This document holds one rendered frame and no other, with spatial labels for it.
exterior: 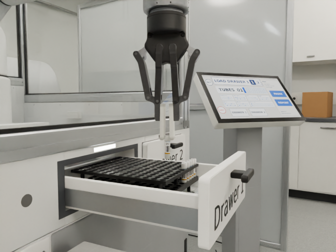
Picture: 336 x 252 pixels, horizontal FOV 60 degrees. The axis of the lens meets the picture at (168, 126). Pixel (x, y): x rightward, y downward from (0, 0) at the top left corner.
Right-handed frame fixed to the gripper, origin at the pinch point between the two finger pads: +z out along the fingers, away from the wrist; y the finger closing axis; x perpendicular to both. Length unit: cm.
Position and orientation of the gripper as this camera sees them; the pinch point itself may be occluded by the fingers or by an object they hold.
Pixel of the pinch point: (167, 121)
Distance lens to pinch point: 56.8
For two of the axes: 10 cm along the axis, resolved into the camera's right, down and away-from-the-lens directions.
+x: 1.1, -0.6, 9.9
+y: 9.9, 0.0, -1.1
